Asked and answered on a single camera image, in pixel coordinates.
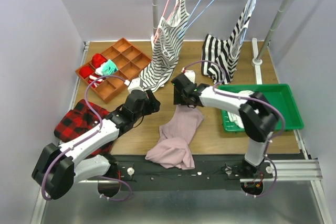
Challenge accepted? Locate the mauve tank top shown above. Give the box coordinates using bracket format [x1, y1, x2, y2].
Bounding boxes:
[145, 105, 204, 170]

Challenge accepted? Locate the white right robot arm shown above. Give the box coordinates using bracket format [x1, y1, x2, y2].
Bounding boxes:
[171, 73, 285, 178]

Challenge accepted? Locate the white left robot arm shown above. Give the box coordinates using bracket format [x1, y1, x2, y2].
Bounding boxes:
[32, 90, 161, 201]

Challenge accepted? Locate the wide striped black white top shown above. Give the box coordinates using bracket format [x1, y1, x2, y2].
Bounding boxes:
[201, 11, 243, 84]

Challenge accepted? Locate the thin striped white tank top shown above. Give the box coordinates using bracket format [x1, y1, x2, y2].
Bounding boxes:
[139, 0, 190, 92]

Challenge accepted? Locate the teal and white sock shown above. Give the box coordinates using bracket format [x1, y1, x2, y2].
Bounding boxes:
[95, 59, 119, 76]

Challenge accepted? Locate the red white striped sock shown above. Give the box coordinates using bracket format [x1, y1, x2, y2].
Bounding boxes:
[88, 74, 104, 89]

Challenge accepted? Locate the white garment in tray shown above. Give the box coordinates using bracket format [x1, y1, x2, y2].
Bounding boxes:
[227, 90, 253, 129]

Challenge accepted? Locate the red black plaid shirt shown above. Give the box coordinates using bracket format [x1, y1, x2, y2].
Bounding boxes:
[54, 99, 113, 158]

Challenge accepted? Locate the red sock rolled front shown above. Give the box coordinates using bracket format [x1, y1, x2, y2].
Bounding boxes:
[79, 66, 95, 79]

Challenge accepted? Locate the red sock rolled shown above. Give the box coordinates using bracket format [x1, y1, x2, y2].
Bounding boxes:
[79, 66, 95, 79]
[91, 54, 107, 68]

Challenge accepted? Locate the red sock rolled back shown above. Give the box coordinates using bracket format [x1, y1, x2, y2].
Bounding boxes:
[91, 54, 107, 68]

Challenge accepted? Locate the green plastic tray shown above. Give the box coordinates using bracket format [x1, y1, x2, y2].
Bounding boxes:
[218, 84, 304, 131]

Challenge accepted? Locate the grey left rack pole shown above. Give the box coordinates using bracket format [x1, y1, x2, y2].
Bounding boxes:
[150, 0, 159, 48]

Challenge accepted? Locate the grey rack pole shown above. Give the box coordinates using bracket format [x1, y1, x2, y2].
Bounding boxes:
[150, 0, 159, 48]
[257, 0, 289, 60]

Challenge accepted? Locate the grey right rack pole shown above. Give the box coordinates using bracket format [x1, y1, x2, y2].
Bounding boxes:
[257, 0, 289, 60]

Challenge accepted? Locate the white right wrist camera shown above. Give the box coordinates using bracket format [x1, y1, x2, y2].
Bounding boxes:
[181, 68, 196, 83]

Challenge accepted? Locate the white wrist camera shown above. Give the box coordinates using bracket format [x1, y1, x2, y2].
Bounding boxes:
[127, 77, 143, 93]
[181, 68, 196, 83]

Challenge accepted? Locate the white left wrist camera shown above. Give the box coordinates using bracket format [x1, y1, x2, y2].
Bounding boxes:
[127, 77, 143, 93]

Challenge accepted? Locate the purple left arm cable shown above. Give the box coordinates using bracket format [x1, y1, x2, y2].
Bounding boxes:
[41, 74, 132, 202]

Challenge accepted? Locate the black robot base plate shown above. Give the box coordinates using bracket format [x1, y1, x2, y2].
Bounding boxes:
[86, 154, 279, 192]

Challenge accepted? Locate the blue wire hanger middle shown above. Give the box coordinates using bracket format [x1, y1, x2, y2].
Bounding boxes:
[178, 0, 216, 39]

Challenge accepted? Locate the blue wire hanger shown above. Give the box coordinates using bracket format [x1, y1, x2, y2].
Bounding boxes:
[238, 0, 257, 46]
[178, 0, 216, 39]

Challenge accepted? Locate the white rack base rail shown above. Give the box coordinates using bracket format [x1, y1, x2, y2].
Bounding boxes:
[251, 38, 263, 84]

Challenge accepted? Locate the pink wire hanger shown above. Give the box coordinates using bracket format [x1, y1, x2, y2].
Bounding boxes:
[153, 0, 189, 44]

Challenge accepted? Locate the blue wire hanger right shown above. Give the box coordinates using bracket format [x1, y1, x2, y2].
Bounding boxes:
[238, 0, 257, 46]

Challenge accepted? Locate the aluminium frame rail left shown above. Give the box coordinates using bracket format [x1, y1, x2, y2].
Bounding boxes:
[30, 41, 90, 224]

